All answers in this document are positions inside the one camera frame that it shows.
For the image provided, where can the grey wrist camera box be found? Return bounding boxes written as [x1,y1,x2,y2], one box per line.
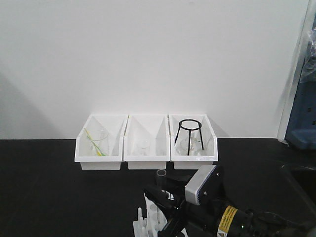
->
[184,165,216,205]

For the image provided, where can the white left storage bin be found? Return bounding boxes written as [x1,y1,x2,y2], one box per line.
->
[75,114,128,170]

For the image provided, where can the clear glass test tube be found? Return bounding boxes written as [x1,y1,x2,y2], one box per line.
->
[156,169,166,192]

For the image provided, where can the white test tube rack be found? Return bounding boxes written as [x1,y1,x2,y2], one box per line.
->
[133,197,167,237]

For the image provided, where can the yellow green stirring rods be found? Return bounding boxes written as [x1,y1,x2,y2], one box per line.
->
[84,128,107,157]

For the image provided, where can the black wire tripod stand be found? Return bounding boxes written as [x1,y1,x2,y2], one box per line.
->
[174,118,204,149]

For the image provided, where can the white middle storage bin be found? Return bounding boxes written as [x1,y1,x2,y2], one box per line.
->
[123,114,171,170]

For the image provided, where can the white storage bin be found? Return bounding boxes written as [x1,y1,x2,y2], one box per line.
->
[123,114,171,170]
[75,114,128,170]
[168,114,218,169]

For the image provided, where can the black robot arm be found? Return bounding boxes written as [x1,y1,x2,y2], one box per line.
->
[144,165,316,237]

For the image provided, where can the blue pegboard drying rack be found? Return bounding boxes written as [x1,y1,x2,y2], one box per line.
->
[285,0,316,150]

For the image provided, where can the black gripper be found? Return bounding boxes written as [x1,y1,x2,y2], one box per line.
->
[144,165,237,237]

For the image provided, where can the large glass beaker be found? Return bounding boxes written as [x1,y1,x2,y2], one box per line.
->
[88,129,109,156]

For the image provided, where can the white right storage bin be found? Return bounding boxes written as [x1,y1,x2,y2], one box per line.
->
[168,114,218,169]

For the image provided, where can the glassware in right bin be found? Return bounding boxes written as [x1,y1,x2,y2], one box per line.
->
[175,137,214,156]

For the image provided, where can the small glass beaker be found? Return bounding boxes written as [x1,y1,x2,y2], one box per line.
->
[137,140,151,156]

